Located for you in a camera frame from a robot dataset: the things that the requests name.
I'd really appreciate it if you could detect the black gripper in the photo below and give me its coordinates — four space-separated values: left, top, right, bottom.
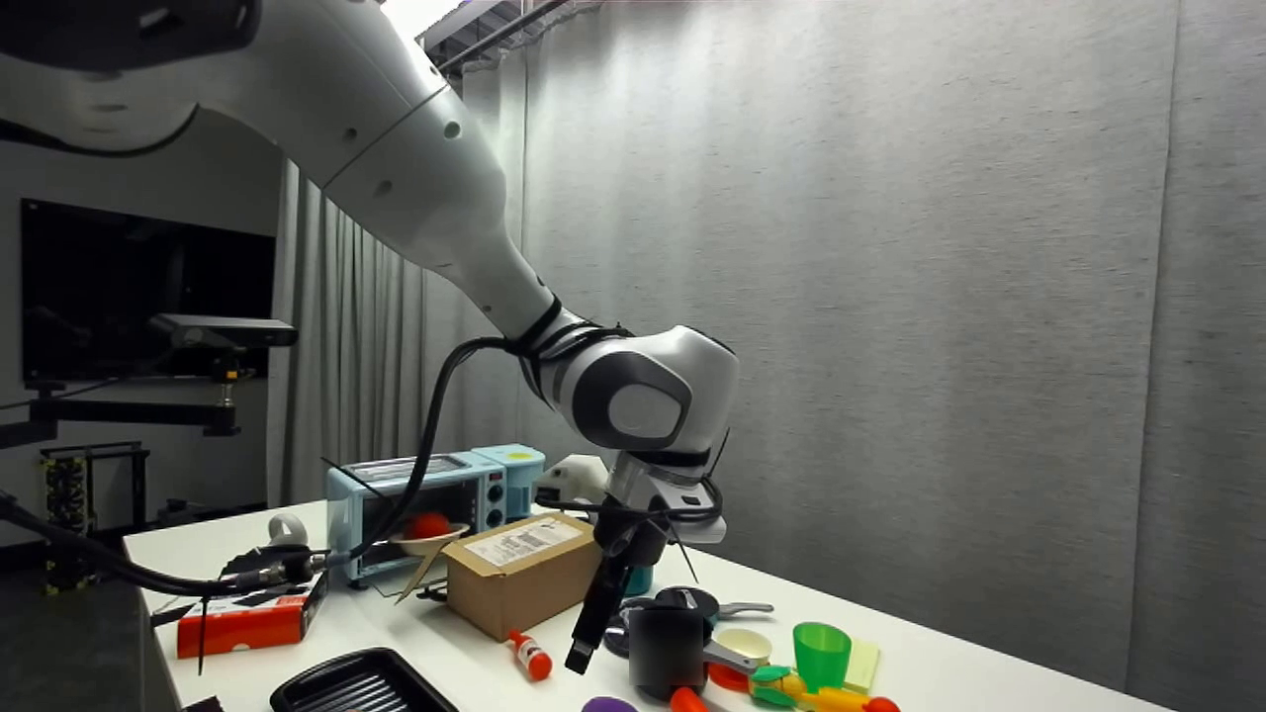
560 496 674 678

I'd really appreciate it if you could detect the black toy pot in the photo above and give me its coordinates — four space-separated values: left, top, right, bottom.
624 602 720 710

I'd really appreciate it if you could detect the cardboard box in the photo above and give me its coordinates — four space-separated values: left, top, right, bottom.
440 512 605 645

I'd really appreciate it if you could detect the black toy frying pan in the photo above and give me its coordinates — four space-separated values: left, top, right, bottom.
653 583 778 632

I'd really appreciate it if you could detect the small white bowl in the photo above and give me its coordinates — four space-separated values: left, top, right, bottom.
708 627 775 672

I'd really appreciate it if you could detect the small green toy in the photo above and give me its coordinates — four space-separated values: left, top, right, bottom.
744 661 795 712

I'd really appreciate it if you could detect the red toy inside oven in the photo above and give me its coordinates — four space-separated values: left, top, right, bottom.
402 508 460 541

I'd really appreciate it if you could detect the green translucent cup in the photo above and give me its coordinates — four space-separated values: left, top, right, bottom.
786 619 858 698

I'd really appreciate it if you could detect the purple plush toy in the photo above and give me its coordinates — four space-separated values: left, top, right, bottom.
266 645 464 712

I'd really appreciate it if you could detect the yellow orange toy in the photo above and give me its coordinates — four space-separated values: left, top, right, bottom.
775 672 872 712

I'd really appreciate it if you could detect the grey tape roll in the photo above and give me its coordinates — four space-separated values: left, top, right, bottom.
266 512 311 554

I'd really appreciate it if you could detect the black flat pouch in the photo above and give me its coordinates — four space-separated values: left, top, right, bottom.
216 541 331 587

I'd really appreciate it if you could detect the red flat box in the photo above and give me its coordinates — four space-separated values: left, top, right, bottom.
173 563 338 661

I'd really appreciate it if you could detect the grey curtain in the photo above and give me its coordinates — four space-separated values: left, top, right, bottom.
270 74 666 532

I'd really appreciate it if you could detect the black monitor screen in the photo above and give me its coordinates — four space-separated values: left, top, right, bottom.
17 196 282 395

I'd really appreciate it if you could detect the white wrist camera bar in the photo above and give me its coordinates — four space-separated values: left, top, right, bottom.
535 450 613 516

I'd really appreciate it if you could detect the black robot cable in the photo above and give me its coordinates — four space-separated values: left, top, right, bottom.
0 334 531 602

